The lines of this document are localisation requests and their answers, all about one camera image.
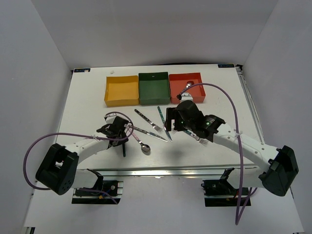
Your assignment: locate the teal handled spoon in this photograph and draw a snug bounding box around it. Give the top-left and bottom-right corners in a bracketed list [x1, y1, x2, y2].
[122, 143, 126, 157]

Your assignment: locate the pink handled spoon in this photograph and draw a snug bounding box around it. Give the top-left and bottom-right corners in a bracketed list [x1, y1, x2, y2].
[132, 133, 151, 155]

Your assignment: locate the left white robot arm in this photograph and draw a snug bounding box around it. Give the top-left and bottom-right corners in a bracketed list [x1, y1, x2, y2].
[35, 116, 130, 195]

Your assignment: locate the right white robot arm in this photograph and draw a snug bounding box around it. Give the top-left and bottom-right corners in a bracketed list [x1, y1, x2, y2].
[165, 100, 299, 196]

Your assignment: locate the green paper box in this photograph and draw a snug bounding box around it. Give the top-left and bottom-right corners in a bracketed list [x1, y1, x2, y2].
[138, 72, 171, 105]

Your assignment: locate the red paper box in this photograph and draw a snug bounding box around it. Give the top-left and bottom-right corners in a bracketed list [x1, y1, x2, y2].
[168, 72, 206, 105]

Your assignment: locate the yellow paper box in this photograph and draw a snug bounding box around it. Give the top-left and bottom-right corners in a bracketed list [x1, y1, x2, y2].
[104, 75, 139, 107]

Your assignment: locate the right blue corner label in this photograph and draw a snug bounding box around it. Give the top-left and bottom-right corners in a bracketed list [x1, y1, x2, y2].
[217, 64, 235, 68]

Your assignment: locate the blue corner label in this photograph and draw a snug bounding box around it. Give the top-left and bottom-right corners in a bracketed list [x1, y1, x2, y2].
[73, 68, 91, 73]
[217, 64, 235, 68]

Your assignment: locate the left blue corner label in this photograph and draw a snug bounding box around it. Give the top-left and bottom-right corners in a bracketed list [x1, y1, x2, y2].
[73, 68, 91, 73]

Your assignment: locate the teal handled knife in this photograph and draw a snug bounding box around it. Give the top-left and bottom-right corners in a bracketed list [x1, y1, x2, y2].
[157, 106, 173, 142]

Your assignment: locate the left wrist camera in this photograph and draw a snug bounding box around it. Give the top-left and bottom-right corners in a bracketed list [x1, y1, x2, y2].
[104, 114, 117, 124]

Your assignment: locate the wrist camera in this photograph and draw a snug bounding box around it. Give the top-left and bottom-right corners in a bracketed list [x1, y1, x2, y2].
[104, 114, 117, 124]
[177, 92, 193, 102]

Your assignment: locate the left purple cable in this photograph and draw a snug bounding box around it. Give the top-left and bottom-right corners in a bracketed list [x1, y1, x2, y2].
[23, 111, 134, 191]

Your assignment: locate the black patterned handle fork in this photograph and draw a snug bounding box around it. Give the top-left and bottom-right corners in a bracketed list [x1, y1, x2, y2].
[134, 109, 163, 132]

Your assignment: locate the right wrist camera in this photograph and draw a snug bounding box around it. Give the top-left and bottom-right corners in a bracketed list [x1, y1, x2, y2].
[177, 92, 193, 102]

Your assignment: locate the teal handled fork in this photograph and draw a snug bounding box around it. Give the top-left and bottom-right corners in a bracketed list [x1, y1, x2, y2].
[184, 130, 208, 145]

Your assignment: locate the black patterned handle knife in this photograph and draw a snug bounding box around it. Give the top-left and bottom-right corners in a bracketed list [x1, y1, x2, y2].
[133, 126, 168, 142]

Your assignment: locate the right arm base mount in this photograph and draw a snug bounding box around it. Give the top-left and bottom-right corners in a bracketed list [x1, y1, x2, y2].
[201, 168, 238, 207]

